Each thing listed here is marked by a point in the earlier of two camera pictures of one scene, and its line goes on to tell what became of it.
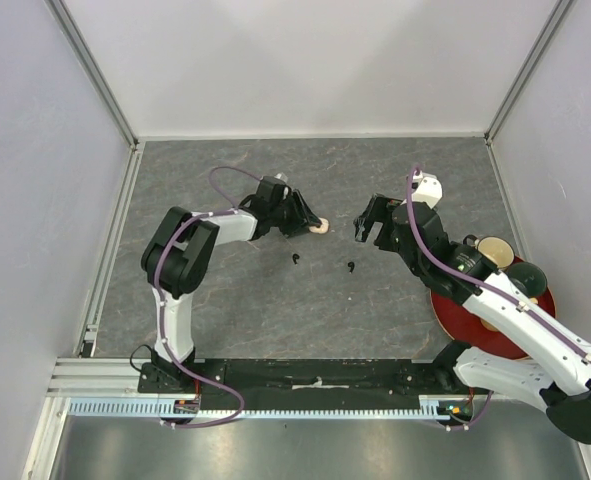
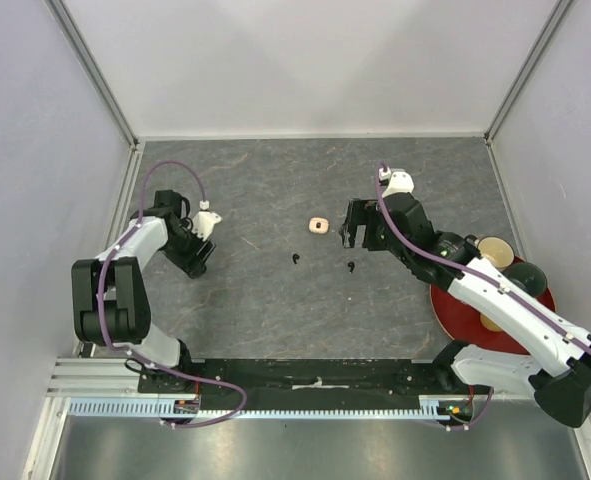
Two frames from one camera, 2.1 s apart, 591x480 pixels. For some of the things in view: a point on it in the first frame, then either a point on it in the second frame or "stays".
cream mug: (495, 248) stays
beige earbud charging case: (321, 229) stays
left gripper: (300, 217) to (192, 265)
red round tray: (462, 324) stays
